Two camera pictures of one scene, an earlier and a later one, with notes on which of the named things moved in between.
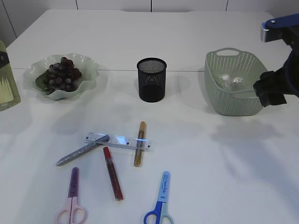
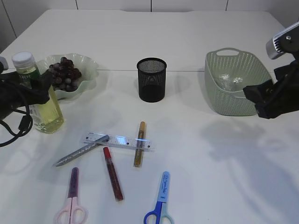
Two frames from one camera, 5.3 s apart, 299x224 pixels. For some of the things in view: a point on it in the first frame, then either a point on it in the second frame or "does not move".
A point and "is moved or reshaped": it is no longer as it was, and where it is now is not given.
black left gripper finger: x=4 y=59 → x=39 y=93
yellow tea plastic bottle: x=10 y=95 is moved or reshaped
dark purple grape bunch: x=63 y=76 does not move
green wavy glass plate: x=87 y=80 does not move
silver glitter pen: x=104 y=139 does not move
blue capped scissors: x=160 y=211 does not move
